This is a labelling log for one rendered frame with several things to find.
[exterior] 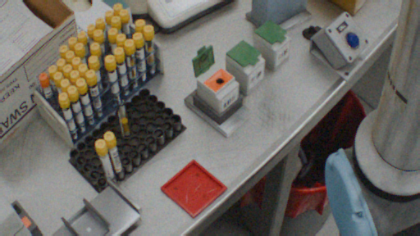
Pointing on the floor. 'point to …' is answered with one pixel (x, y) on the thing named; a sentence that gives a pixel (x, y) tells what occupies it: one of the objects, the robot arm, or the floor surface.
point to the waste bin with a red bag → (250, 211)
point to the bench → (185, 154)
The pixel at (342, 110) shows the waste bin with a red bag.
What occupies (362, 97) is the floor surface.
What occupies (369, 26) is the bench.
